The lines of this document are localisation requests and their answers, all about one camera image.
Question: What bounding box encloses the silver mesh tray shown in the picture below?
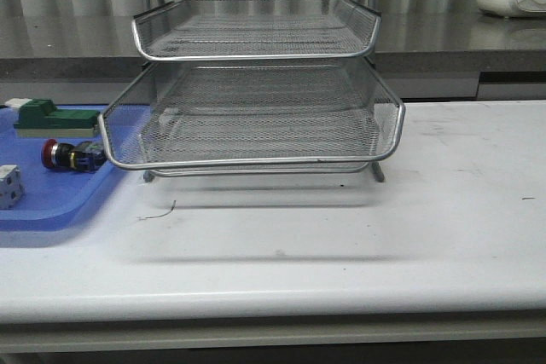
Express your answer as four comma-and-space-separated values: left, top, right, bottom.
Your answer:
131, 0, 381, 61
140, 107, 382, 178
99, 58, 405, 176

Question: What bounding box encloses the red emergency stop button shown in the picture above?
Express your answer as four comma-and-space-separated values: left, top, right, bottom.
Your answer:
41, 139, 107, 172

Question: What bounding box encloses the silver mesh bottom tray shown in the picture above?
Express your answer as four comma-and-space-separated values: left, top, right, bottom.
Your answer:
140, 107, 382, 178

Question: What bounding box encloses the silver mesh top tray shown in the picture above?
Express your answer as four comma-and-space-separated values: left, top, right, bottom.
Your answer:
131, 0, 381, 61

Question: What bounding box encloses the blue plastic tray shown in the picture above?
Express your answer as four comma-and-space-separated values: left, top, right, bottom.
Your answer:
1, 108, 126, 232

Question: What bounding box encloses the green electrical module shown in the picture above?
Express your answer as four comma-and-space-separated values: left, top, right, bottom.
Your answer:
4, 98, 100, 138

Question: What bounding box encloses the white terminal block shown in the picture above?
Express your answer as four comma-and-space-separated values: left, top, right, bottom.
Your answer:
0, 165, 24, 210

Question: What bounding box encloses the grey stone counter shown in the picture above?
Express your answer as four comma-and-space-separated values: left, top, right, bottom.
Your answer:
1, 13, 545, 83

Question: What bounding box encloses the thin wire scrap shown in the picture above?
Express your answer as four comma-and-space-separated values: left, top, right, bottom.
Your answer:
137, 200, 177, 221

